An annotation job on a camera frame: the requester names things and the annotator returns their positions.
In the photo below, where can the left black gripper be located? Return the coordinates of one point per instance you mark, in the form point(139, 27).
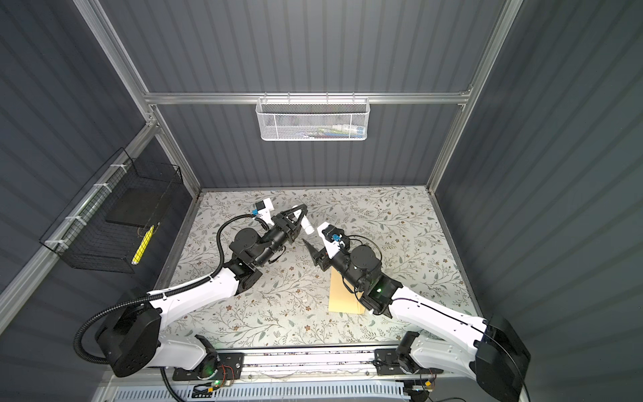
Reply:
point(290, 229)

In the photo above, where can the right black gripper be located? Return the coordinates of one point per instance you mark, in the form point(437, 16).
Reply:
point(318, 258)

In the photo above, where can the white glue stick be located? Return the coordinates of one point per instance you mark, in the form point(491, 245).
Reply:
point(307, 226)

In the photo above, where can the tan kraft envelope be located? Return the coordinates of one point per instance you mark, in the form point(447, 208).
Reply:
point(341, 298)

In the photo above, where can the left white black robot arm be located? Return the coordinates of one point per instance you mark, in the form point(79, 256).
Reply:
point(130, 336)

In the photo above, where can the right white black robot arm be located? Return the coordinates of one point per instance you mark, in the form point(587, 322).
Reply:
point(487, 350)

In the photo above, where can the pens in white basket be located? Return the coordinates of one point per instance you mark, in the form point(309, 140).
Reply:
point(344, 131)

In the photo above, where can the yellow marker pen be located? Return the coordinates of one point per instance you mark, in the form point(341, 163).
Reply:
point(139, 253)

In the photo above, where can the black foam pad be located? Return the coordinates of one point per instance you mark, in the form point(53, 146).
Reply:
point(139, 208)

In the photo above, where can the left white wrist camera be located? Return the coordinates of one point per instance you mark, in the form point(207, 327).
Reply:
point(262, 210)

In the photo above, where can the white wire basket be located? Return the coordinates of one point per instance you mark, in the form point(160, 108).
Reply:
point(280, 122)

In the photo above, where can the aluminium mounting rail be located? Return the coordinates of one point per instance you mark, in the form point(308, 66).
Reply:
point(339, 362)

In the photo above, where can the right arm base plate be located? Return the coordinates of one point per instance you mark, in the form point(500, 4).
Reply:
point(388, 363)

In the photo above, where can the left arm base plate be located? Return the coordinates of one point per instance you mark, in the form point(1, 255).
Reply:
point(224, 366)

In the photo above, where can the black wire basket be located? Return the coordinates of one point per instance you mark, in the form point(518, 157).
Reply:
point(112, 226)

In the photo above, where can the white ventilated cable duct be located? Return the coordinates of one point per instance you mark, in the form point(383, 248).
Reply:
point(299, 391)

